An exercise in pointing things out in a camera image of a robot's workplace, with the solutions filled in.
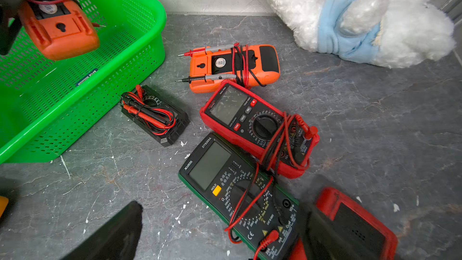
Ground blue barcode label sticker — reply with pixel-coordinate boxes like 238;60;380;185
75;68;98;87

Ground green plastic basket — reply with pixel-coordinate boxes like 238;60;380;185
1;0;167;163

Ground red multimeter brown screen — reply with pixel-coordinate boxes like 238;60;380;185
288;187;398;260

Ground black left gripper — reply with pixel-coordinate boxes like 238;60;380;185
1;0;26;55

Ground orange multimeter back side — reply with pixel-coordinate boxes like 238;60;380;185
177;43;280;93

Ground white plush dog blue shirt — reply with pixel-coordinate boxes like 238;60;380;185
268;0;456;68

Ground dark green multimeter yellow button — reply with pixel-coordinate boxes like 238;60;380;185
179;132;299;260

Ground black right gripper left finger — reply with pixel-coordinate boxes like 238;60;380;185
64;201;143;260

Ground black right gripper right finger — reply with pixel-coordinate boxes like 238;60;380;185
301;204;379;260

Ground red multimeter with leads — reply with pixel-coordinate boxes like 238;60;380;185
200;80;320;179

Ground black multimeter red leads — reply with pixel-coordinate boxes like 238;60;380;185
119;85;190;147

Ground orange multimeter with black leads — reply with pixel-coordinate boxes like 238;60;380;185
19;0;100;61

